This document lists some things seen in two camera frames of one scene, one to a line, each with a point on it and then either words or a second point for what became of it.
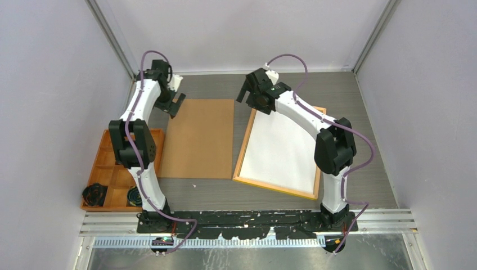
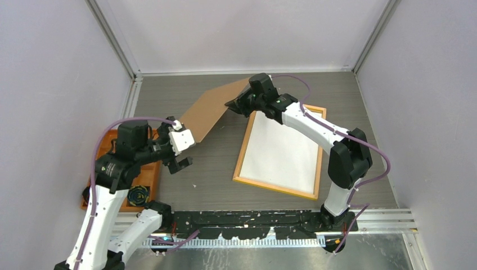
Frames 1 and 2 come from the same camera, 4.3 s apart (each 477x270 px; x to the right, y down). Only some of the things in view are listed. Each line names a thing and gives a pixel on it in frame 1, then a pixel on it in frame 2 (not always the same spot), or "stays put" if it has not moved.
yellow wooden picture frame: x=322 y=111 stays put
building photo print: x=280 y=152 stays put
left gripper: x=165 y=106 -> x=175 y=165
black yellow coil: x=133 y=196 stays put
